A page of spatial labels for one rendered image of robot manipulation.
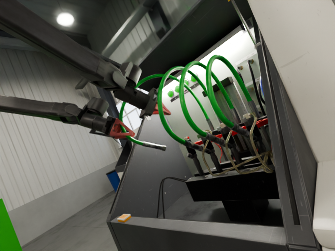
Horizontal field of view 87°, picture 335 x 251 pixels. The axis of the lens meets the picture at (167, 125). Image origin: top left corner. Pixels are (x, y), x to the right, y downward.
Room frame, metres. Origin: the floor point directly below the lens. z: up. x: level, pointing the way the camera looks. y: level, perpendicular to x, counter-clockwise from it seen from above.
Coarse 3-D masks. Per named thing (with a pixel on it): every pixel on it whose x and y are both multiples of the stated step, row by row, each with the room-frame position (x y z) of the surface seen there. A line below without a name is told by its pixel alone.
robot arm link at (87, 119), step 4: (88, 112) 0.69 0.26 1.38; (92, 112) 0.69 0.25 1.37; (96, 112) 0.68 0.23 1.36; (84, 116) 0.65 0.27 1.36; (88, 116) 0.66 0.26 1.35; (92, 116) 0.66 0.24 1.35; (96, 116) 0.66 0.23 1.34; (80, 120) 0.66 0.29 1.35; (84, 120) 0.65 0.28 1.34; (88, 120) 0.65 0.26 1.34; (92, 120) 0.65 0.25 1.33; (84, 124) 0.66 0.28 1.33; (88, 124) 0.65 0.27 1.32; (92, 124) 0.65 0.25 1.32; (92, 128) 0.66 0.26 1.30
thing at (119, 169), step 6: (90, 132) 4.18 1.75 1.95; (96, 132) 4.22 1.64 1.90; (102, 132) 4.20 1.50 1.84; (126, 138) 4.54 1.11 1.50; (120, 144) 4.54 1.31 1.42; (126, 144) 4.63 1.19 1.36; (132, 144) 3.89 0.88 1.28; (126, 150) 4.59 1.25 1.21; (120, 156) 4.47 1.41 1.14; (126, 156) 4.56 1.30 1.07; (120, 162) 4.43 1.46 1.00; (126, 162) 3.70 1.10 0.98; (120, 168) 4.10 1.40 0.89; (120, 174) 4.23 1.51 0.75
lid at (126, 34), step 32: (32, 0) 0.60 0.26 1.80; (64, 0) 0.61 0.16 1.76; (96, 0) 0.61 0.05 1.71; (128, 0) 0.62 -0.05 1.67; (160, 0) 0.62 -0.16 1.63; (192, 0) 0.63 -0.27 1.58; (224, 0) 0.62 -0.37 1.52; (64, 32) 0.72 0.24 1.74; (96, 32) 0.73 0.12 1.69; (128, 32) 0.74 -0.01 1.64; (160, 32) 0.74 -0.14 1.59; (192, 32) 0.73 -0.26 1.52; (224, 32) 0.74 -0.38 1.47; (160, 64) 0.90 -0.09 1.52
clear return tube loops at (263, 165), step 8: (256, 120) 0.46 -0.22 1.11; (256, 152) 0.40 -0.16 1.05; (264, 152) 0.47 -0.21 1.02; (232, 160) 0.45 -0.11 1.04; (248, 160) 0.49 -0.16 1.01; (264, 160) 0.45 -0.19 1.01; (272, 160) 0.46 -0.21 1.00; (208, 168) 0.51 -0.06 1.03; (232, 168) 0.50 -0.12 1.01; (256, 168) 0.44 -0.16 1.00; (264, 168) 0.44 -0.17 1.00
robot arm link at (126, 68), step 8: (128, 64) 0.56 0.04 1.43; (112, 72) 0.49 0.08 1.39; (128, 72) 0.56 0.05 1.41; (136, 72) 0.58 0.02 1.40; (112, 80) 0.49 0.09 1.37; (120, 80) 0.51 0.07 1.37; (136, 80) 0.58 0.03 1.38; (104, 88) 0.55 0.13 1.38; (112, 88) 0.54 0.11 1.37; (120, 88) 0.52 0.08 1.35
